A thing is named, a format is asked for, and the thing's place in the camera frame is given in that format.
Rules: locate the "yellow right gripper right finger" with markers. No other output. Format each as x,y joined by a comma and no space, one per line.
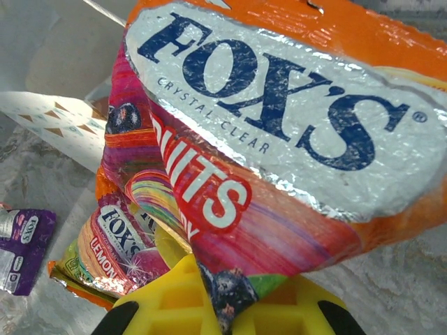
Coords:
297,314

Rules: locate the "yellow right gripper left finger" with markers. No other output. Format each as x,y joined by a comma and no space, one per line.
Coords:
167,307

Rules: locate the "purple Fox's candy bag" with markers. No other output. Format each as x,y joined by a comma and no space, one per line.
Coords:
28,251

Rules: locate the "orange Fox's candy bag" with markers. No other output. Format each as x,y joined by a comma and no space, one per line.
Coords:
279,104

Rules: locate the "cartoon animal print paper bag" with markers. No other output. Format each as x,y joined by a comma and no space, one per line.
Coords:
52,122

